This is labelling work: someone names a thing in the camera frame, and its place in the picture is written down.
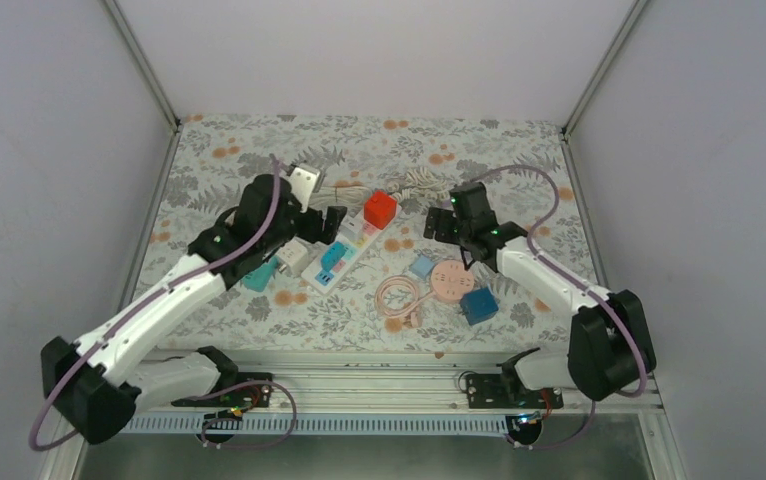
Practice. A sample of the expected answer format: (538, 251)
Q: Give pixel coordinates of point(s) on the aluminium rail frame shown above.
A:
(385, 416)

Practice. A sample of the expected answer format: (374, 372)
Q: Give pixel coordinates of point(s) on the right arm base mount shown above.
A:
(523, 431)

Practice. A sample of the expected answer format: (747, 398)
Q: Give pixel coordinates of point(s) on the pink round socket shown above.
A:
(450, 281)

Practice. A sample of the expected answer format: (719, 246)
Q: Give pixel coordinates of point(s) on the light blue cube plug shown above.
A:
(422, 267)

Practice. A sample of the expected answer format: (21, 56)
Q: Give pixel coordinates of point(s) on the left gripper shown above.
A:
(330, 225)

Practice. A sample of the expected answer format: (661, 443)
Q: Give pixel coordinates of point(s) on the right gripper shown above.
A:
(440, 215)

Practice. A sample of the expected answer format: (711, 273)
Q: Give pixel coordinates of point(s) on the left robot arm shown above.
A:
(98, 381)

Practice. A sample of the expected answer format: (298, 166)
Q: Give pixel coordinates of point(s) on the cyan cube socket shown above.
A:
(333, 254)

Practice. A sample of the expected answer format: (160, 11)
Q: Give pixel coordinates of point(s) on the red cube socket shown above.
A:
(380, 209)

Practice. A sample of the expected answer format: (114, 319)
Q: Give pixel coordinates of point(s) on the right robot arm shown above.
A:
(609, 346)

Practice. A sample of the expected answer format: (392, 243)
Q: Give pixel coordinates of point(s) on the blue cube socket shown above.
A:
(478, 306)

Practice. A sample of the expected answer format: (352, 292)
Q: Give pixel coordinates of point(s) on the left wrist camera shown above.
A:
(305, 180)

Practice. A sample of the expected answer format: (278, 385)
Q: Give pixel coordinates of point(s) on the white cube plug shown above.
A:
(352, 229)

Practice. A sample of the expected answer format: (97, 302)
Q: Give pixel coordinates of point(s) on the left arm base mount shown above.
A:
(239, 399)

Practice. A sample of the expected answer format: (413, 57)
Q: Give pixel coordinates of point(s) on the floral table mat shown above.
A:
(416, 160)

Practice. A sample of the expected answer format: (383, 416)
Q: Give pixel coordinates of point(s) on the white multicolour power strip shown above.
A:
(325, 282)

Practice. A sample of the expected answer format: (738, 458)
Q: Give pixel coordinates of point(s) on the teal power strip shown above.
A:
(258, 279)

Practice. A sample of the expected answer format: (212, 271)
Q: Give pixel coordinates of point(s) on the white tiger cube socket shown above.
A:
(293, 258)

